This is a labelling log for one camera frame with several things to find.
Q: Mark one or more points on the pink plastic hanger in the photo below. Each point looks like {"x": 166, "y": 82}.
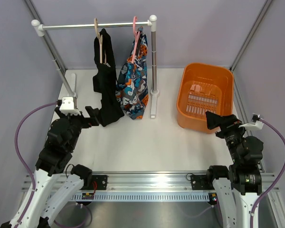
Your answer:
{"x": 137, "y": 40}

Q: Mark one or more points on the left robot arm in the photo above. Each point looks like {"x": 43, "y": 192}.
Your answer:
{"x": 39, "y": 209}

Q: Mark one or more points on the orange plastic basket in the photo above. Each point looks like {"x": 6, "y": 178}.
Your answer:
{"x": 204, "y": 88}

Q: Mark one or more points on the white slotted cable duct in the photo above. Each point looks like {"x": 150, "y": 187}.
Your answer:
{"x": 143, "y": 196}

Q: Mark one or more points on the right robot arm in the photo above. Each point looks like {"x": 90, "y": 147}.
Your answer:
{"x": 239, "y": 185}

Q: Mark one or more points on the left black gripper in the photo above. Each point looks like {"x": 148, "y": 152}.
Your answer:
{"x": 92, "y": 120}

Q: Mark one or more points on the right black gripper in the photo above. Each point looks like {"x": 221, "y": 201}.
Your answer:
{"x": 230, "y": 122}

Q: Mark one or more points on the black shorts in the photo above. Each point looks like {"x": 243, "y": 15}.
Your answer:
{"x": 104, "y": 82}

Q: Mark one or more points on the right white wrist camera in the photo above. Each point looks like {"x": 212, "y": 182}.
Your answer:
{"x": 255, "y": 125}

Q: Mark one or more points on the beige wooden hanger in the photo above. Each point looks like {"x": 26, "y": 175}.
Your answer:
{"x": 102, "y": 54}

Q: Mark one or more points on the aluminium mounting rail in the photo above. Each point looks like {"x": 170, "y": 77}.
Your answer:
{"x": 144, "y": 182}

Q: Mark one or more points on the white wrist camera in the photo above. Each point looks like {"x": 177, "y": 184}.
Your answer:
{"x": 68, "y": 106}
{"x": 255, "y": 125}

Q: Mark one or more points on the colourful patterned shorts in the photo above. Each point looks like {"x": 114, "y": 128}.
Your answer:
{"x": 132, "y": 90}

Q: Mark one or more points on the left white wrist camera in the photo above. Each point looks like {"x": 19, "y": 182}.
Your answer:
{"x": 68, "y": 106}

